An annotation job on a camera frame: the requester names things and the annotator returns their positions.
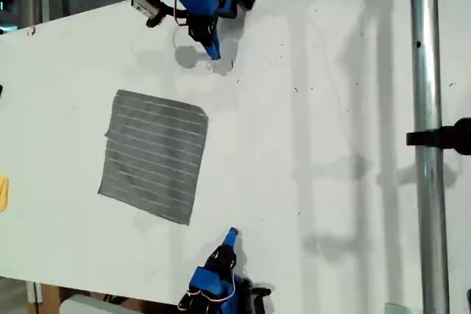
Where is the grey striped towel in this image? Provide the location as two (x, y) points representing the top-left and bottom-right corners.
(97, 88), (210, 226)

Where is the white box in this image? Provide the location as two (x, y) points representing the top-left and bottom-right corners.
(60, 293), (144, 314)

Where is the wooden table leg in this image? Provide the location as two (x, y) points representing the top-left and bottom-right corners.
(25, 280), (62, 314)

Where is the yellow object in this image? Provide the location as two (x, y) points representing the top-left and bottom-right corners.
(0, 175), (10, 214)

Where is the black clamp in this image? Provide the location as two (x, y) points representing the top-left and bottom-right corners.
(406, 117), (471, 156)

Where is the short black camera stalk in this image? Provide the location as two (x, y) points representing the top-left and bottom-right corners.
(146, 1), (180, 29)

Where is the steel post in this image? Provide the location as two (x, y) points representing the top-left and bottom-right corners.
(408, 0), (452, 314)

